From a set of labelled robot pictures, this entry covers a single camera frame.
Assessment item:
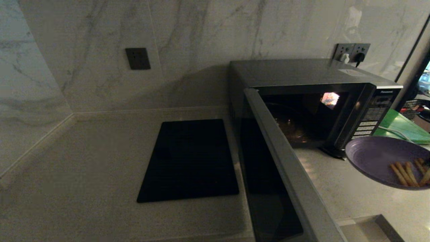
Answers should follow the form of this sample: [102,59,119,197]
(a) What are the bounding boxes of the black induction cooktop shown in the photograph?
[136,119,240,203]

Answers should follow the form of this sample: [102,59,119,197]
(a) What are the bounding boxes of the white cabinet front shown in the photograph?
[338,215,403,242]

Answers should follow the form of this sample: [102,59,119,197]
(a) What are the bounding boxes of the white power cable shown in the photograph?
[378,126,417,143]

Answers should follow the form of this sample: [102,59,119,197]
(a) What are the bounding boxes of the dark single wall socket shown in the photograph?
[125,48,151,70]

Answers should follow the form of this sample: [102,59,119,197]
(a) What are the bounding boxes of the green cutting board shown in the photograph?
[374,109,430,145]

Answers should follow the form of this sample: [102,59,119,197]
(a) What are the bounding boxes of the orange snack sticks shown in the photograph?
[389,157,430,188]

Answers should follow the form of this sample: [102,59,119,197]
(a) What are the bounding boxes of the black glass microwave door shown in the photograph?
[237,88,346,242]

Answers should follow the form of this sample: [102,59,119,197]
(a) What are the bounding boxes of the double wall socket with plugs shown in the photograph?
[333,43,354,63]
[350,43,371,64]

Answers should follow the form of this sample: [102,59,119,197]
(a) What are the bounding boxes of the purple plate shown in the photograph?
[345,136,430,191]

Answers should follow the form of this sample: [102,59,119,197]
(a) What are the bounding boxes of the silver black microwave oven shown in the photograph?
[229,60,403,158]

